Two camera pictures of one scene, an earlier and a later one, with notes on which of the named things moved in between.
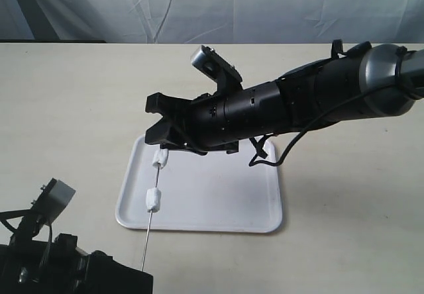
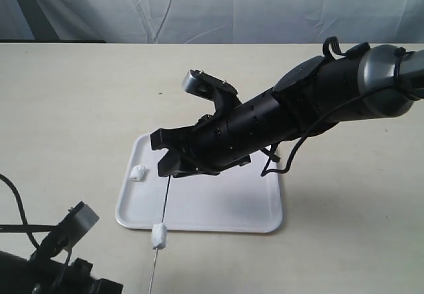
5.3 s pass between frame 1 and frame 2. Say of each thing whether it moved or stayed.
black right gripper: moved
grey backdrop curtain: stayed
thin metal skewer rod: moved
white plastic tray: stayed
